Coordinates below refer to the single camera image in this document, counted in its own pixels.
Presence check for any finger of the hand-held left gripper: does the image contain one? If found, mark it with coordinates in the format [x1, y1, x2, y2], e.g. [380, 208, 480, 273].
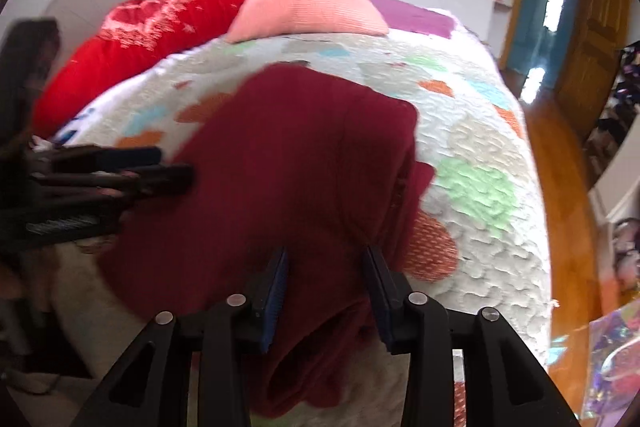
[37, 164, 195, 200]
[51, 145, 164, 174]

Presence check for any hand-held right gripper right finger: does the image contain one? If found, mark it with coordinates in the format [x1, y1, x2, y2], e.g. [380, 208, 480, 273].
[362, 245, 581, 427]

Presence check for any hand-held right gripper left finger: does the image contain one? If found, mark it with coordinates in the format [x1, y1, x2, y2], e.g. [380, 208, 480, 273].
[70, 248, 290, 427]

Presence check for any dark red garment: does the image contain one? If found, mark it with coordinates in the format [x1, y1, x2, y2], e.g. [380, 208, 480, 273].
[97, 62, 436, 419]

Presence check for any pile of dark clothes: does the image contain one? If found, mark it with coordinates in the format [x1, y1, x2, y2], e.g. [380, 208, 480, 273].
[582, 42, 640, 188]

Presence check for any red patterned blanket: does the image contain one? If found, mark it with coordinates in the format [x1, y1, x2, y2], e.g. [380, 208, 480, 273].
[32, 0, 253, 138]

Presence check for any quilted heart pattern bedspread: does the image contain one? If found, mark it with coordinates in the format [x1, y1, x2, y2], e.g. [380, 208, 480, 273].
[50, 27, 558, 427]

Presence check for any pink ribbed pillow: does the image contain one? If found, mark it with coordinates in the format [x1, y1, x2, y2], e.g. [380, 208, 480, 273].
[226, 0, 390, 44]

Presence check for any iridescent plastic bag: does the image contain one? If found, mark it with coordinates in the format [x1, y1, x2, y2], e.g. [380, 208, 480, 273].
[582, 302, 640, 419]

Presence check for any white cabinet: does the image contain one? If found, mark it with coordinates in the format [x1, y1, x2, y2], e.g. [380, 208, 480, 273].
[587, 127, 640, 228]

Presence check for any purple cloth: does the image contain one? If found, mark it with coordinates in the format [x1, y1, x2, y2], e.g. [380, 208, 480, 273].
[369, 0, 456, 40]

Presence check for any wooden door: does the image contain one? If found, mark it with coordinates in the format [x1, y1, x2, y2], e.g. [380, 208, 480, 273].
[555, 0, 633, 142]

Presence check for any teal door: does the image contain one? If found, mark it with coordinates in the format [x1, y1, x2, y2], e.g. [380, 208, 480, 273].
[507, 0, 583, 80]

